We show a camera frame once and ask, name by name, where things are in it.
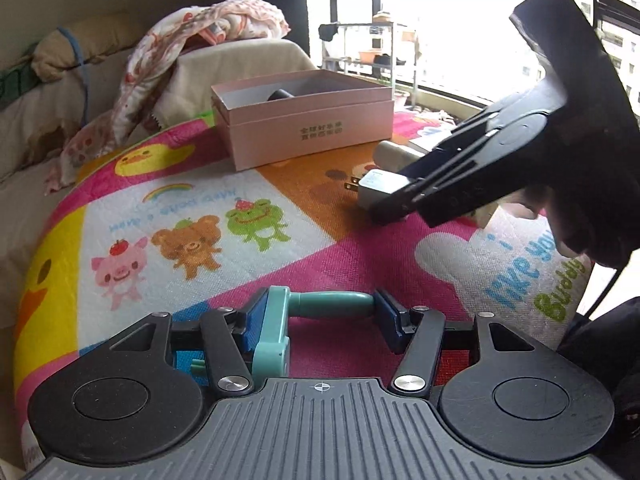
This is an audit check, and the teal handled tool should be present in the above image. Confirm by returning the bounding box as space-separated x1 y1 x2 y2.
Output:
250 286 374 390

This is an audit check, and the white cylinder object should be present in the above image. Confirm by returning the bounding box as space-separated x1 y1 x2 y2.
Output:
372 140 424 172

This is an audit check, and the white usb wall charger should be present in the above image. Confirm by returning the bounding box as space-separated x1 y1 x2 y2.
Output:
344 169 411 210

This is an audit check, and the person's right hand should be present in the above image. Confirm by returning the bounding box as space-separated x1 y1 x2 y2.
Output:
498 185 554 220

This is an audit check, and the metal shelf rack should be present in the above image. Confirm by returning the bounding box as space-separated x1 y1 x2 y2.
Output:
318 16 420 108

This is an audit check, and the pink cardboard box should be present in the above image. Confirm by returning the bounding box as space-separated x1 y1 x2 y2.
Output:
212 70 394 171

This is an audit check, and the floral pink blanket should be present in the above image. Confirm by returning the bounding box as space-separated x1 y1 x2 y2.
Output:
44 0 291 194

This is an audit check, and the beige pillow blue strap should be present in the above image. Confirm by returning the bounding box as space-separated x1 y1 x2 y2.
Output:
30 8 147 84

